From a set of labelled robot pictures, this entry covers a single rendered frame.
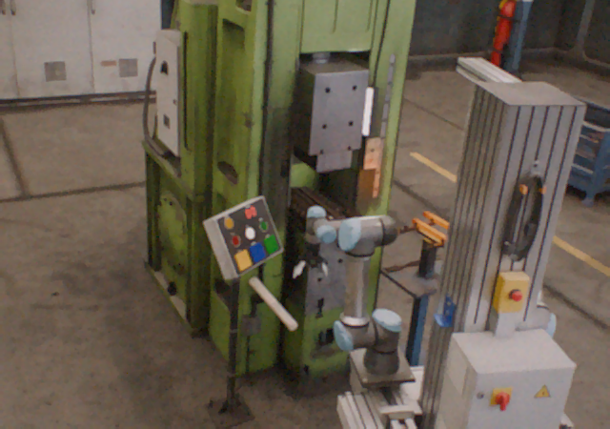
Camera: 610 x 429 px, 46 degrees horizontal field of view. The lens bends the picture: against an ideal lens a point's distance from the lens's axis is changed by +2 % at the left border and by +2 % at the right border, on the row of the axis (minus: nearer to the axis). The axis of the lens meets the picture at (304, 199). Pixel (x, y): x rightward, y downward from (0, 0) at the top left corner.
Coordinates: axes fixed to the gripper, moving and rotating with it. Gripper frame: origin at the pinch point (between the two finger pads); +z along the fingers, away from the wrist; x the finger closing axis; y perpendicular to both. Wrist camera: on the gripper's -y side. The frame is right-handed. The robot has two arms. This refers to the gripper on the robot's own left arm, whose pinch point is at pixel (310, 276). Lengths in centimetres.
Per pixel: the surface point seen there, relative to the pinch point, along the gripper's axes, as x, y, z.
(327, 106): 13, -44, -67
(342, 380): 34, -38, 93
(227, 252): -37.7, -2.7, -12.9
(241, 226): -30.2, -14.5, -19.4
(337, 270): 26, -42, 22
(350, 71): 24, -47, -83
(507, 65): 435, -656, 65
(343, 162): 25, -47, -37
